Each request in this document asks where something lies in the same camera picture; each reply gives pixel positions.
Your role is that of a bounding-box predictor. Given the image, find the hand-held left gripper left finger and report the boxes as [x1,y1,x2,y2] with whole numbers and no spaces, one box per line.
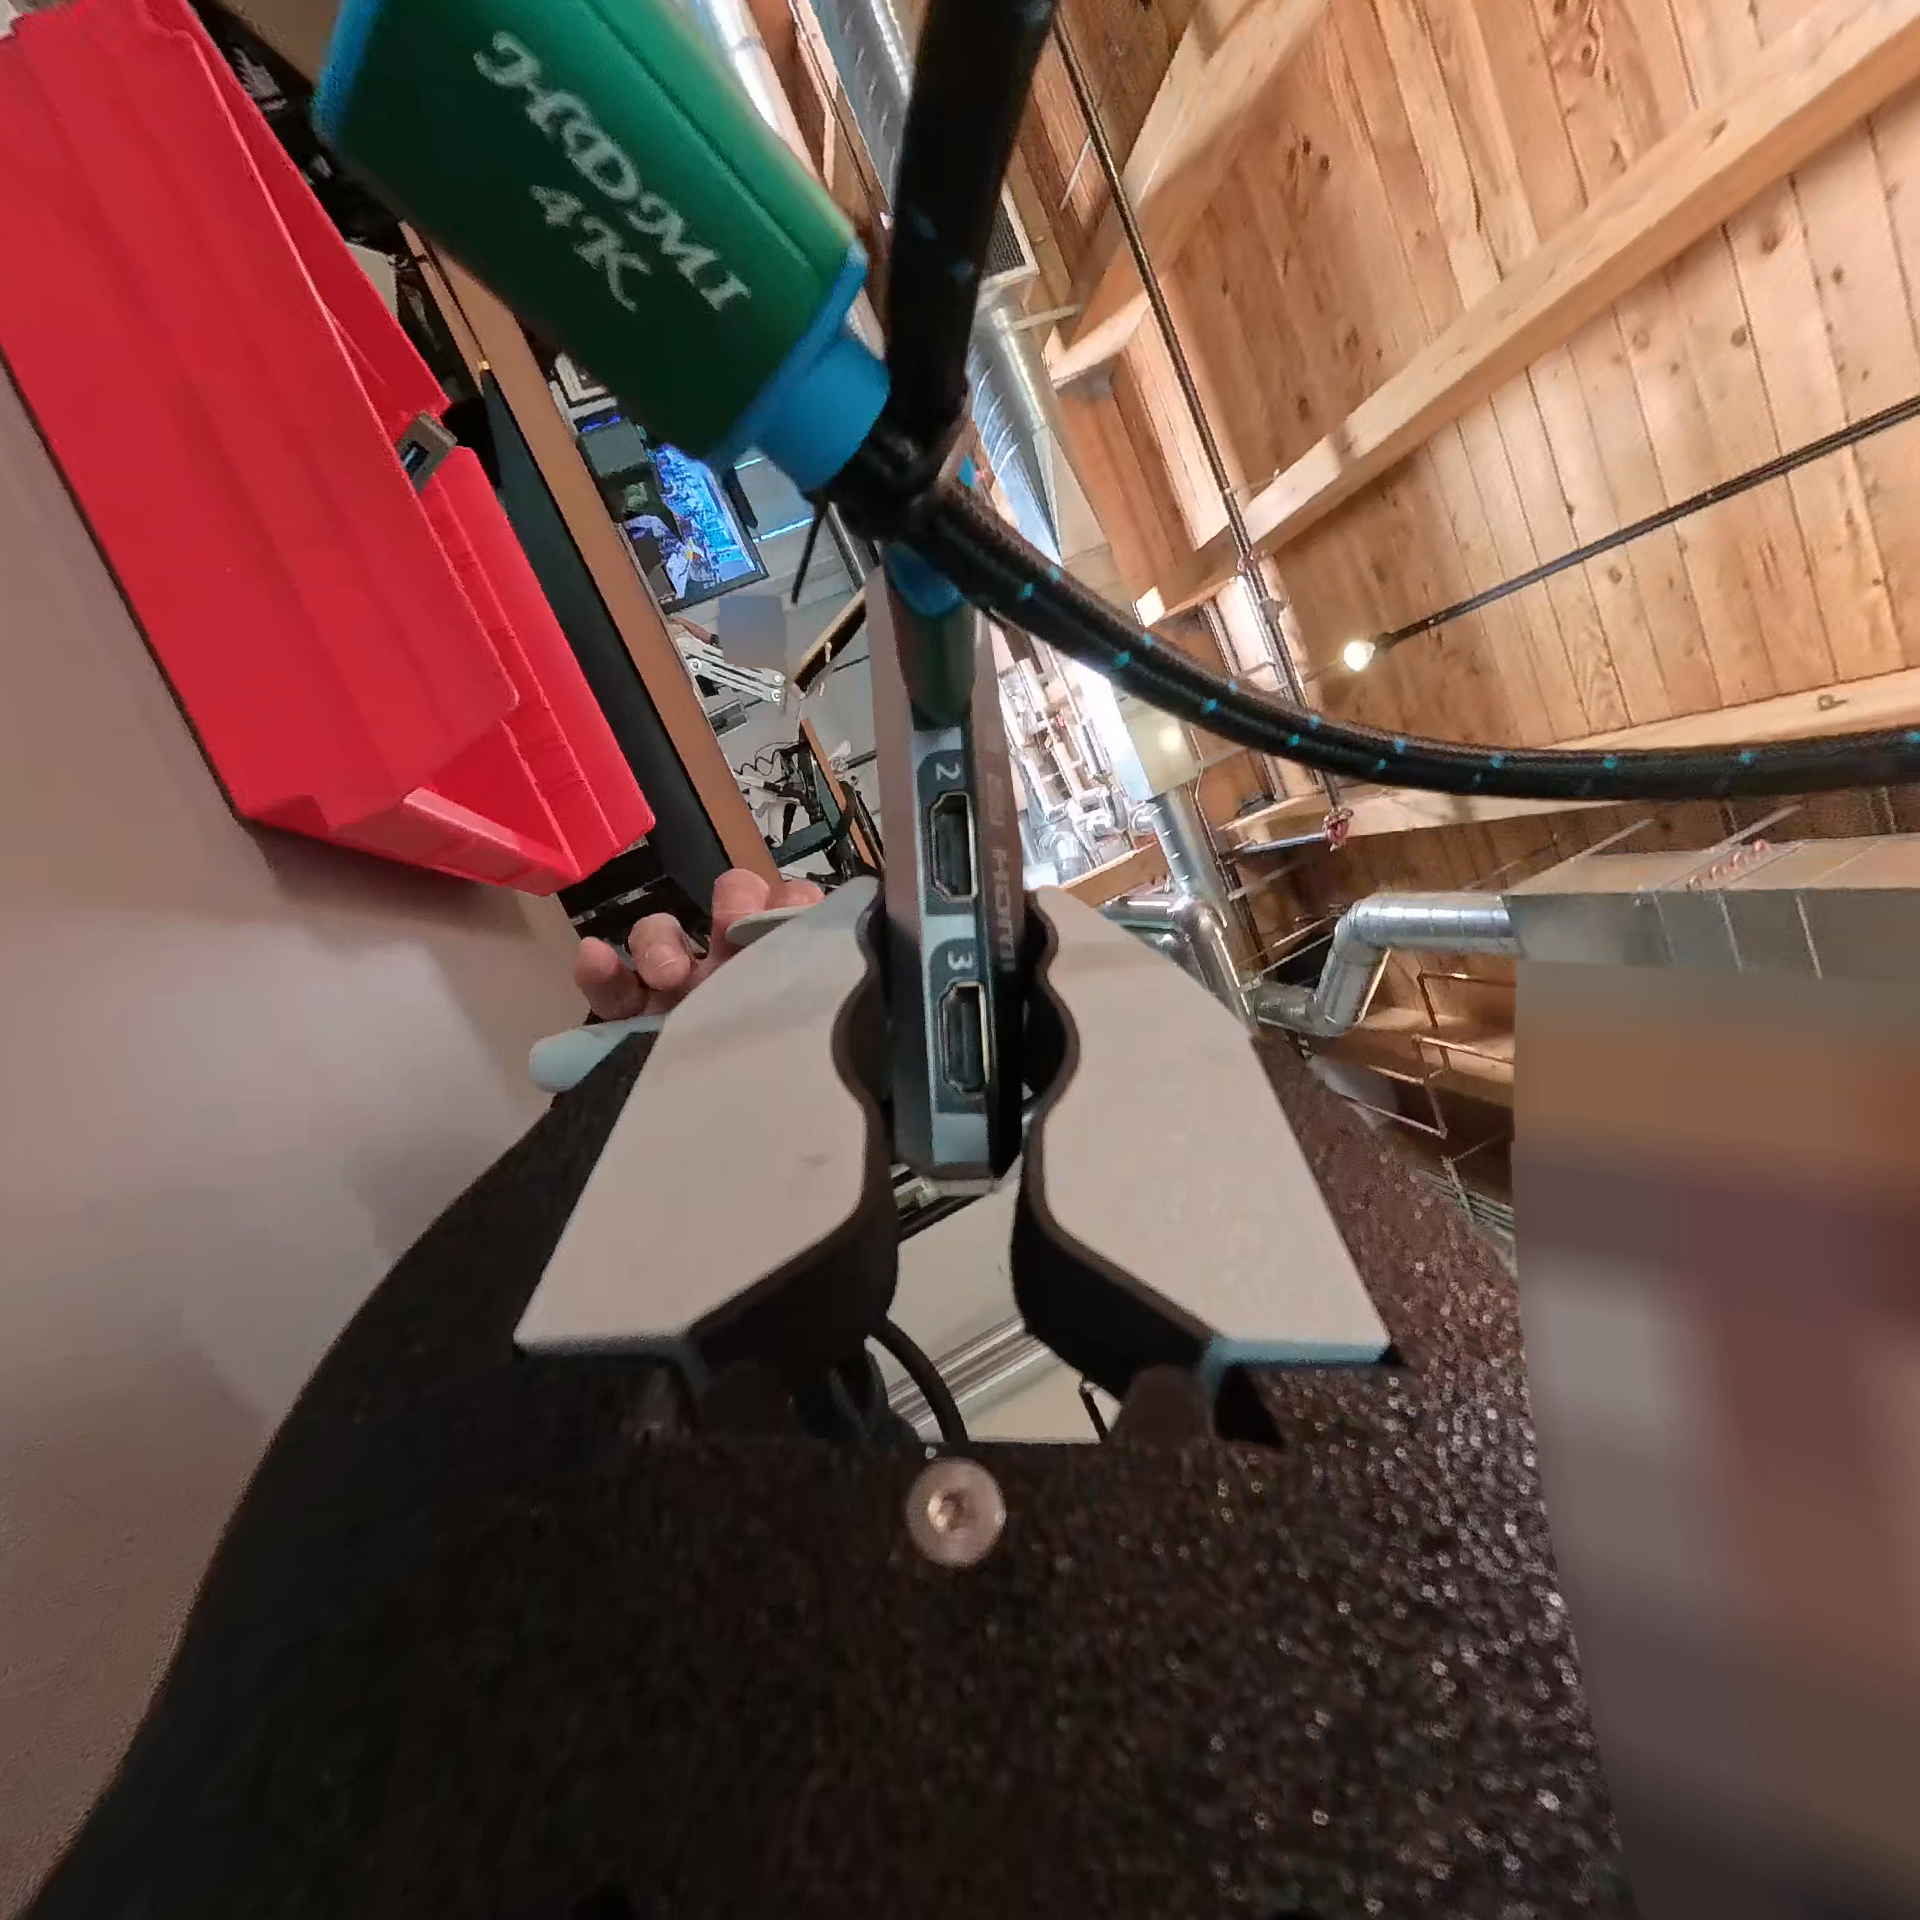
[516,876,903,1374]

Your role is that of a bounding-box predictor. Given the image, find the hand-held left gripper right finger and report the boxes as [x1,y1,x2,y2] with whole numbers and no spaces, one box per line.
[1012,886,1391,1376]

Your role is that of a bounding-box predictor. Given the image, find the grey metal switch box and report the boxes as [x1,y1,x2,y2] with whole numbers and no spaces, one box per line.
[866,576,1036,1195]

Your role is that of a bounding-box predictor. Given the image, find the black braided cable green plugs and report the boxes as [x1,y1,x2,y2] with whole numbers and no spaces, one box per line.
[314,0,1920,798]

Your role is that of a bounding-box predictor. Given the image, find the person's right hand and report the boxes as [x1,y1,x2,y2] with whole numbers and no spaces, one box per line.
[575,866,830,1036]

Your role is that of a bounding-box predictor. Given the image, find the computer monitor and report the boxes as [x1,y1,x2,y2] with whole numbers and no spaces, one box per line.
[618,421,771,607]

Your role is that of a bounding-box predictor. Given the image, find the red plastic bin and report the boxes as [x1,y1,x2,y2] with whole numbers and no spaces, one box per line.
[0,0,657,901]

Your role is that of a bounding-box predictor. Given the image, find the black ceiling rod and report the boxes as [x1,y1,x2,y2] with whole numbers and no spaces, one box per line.
[1381,393,1920,650]

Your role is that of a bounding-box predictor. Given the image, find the thin black cable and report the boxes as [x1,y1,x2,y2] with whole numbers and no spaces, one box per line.
[866,1317,967,1448]

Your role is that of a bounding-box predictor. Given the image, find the silver elbow duct pipe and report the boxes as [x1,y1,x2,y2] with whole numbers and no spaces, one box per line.
[1254,889,1519,1041]

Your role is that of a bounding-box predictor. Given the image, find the rectangular metal duct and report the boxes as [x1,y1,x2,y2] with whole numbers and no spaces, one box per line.
[1509,831,1920,970]

